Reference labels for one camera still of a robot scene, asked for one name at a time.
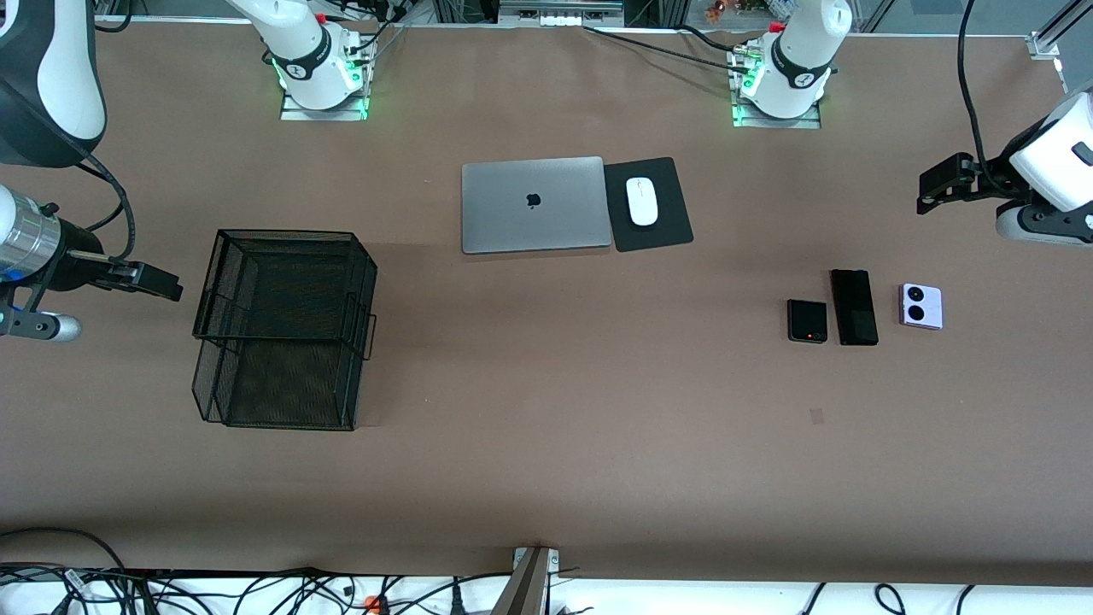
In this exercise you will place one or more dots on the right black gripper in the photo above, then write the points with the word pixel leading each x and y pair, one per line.
pixel 75 259

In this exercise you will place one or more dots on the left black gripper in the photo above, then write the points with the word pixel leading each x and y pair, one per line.
pixel 988 180

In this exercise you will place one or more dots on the lavender flip phone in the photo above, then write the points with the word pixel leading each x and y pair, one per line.
pixel 926 318

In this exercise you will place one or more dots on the tall black smartphone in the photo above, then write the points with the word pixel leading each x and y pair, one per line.
pixel 854 307

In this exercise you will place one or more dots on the small black flip phone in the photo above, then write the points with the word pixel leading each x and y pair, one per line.
pixel 807 320

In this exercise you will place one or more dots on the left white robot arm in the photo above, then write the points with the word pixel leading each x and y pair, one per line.
pixel 803 51

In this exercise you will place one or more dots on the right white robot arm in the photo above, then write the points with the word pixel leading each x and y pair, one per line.
pixel 303 51

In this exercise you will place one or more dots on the colourful small figurines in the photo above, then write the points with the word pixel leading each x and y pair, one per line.
pixel 717 8

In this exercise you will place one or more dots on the black mouse pad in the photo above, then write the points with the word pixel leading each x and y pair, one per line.
pixel 666 231

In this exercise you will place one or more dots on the white computer mouse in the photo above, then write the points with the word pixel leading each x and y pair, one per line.
pixel 642 201

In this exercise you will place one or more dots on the silver closed laptop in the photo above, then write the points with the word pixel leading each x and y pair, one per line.
pixel 512 213

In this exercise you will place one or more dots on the white power strip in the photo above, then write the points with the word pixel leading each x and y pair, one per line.
pixel 559 19

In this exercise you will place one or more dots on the aluminium frame profile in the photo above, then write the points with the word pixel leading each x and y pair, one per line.
pixel 1046 41

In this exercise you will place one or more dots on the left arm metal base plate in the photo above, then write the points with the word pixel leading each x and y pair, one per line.
pixel 773 124

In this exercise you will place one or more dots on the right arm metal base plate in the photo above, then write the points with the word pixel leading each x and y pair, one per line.
pixel 295 114

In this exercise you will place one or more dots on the grey metal camera bracket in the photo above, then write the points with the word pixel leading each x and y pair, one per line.
pixel 525 589

